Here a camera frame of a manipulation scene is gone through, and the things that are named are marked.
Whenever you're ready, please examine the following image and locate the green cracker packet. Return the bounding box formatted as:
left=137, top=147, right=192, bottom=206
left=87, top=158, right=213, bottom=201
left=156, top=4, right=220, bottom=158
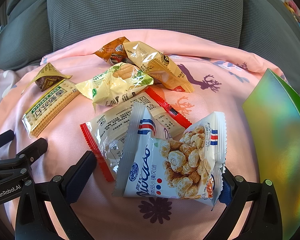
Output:
left=21, top=79, right=79, bottom=138

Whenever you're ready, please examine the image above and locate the small brown yellow snack packet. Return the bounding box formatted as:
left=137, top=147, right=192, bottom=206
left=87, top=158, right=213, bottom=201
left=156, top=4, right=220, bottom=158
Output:
left=22, top=63, right=72, bottom=93

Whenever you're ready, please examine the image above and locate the white blue popcorn snack bag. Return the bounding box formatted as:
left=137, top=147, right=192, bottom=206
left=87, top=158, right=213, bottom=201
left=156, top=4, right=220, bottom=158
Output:
left=113, top=112, right=227, bottom=206

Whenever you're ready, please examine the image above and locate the white red-edged snack packet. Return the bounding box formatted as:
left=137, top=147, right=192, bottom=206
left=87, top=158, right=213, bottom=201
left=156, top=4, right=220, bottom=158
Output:
left=80, top=87, right=191, bottom=182

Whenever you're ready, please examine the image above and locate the pale green biscuit snack bag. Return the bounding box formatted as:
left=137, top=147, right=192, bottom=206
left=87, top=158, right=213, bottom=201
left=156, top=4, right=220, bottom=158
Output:
left=76, top=63, right=154, bottom=109

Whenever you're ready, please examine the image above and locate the orange brown snack packet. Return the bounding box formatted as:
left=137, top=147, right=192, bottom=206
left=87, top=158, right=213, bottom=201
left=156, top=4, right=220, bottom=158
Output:
left=94, top=37, right=129, bottom=66

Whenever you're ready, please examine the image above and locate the tan golden snack packet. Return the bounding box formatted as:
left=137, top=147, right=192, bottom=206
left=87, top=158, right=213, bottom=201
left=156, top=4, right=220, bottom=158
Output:
left=123, top=41, right=194, bottom=93

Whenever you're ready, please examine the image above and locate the mauve leaf pattern blanket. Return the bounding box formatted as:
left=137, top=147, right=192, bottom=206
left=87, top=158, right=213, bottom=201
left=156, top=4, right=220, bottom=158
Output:
left=0, top=68, right=27, bottom=103

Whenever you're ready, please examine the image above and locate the green holographic cardboard box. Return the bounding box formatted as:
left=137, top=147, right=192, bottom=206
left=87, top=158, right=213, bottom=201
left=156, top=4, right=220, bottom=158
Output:
left=242, top=69, right=300, bottom=239

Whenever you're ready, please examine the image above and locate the grey sofa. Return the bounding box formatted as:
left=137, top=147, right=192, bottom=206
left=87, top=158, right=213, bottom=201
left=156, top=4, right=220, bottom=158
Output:
left=0, top=0, right=300, bottom=94

